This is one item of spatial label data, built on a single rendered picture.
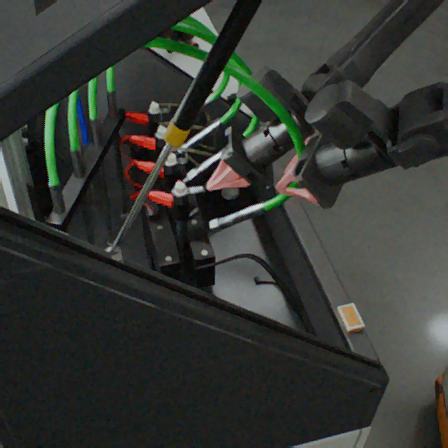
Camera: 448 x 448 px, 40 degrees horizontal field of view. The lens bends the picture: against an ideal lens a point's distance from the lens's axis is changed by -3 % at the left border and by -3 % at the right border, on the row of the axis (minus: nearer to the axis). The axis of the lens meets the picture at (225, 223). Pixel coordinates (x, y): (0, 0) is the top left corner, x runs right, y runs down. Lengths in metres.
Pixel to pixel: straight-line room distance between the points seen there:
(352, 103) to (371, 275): 1.76
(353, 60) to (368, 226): 1.71
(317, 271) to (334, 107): 0.47
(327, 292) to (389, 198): 1.70
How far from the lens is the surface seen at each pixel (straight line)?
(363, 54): 0.98
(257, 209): 0.94
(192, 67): 1.60
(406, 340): 2.30
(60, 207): 1.03
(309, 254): 1.17
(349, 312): 1.08
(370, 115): 0.74
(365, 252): 2.53
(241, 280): 1.27
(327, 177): 0.83
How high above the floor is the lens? 1.80
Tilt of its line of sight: 45 degrees down
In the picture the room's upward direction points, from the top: 2 degrees clockwise
